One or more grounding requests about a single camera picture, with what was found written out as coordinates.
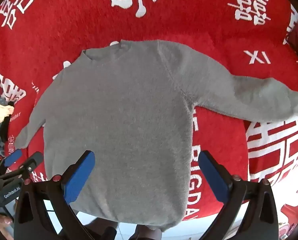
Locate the person's right foot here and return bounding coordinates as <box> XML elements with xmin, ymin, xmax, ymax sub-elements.
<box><xmin>135</xmin><ymin>226</ymin><xmax>162</xmax><ymax>240</ymax></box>

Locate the person's left foot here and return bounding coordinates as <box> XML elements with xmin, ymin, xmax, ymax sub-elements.
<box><xmin>85</xmin><ymin>219</ymin><xmax>118</xmax><ymax>240</ymax></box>

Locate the black cloth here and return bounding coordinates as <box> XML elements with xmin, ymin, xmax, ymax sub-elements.
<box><xmin>0</xmin><ymin>102</ymin><xmax>15</xmax><ymax>143</ymax></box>

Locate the person's foot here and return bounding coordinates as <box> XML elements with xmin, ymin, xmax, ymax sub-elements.
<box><xmin>135</xmin><ymin>226</ymin><xmax>162</xmax><ymax>240</ymax></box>
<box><xmin>85</xmin><ymin>219</ymin><xmax>118</xmax><ymax>240</ymax></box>

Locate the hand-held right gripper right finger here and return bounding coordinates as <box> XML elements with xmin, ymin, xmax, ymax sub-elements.
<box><xmin>198</xmin><ymin>150</ymin><xmax>280</xmax><ymax>240</ymax></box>

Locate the person's left forearm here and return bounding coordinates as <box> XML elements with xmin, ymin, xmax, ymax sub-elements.
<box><xmin>0</xmin><ymin>214</ymin><xmax>15</xmax><ymax>230</ymax></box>

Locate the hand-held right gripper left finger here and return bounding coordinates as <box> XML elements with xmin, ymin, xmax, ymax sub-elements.
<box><xmin>13</xmin><ymin>150</ymin><xmax>96</xmax><ymax>240</ymax></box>

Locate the red printed blanket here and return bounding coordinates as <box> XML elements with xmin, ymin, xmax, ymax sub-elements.
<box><xmin>0</xmin><ymin>0</ymin><xmax>298</xmax><ymax>221</ymax></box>

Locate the grey sweater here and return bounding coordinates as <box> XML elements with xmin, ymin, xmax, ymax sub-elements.
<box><xmin>14</xmin><ymin>39</ymin><xmax>298</xmax><ymax>232</ymax></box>

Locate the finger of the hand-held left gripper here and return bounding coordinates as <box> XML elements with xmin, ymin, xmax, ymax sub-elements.
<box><xmin>0</xmin><ymin>149</ymin><xmax>23</xmax><ymax>178</ymax></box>
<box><xmin>0</xmin><ymin>152</ymin><xmax>44</xmax><ymax>181</ymax></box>

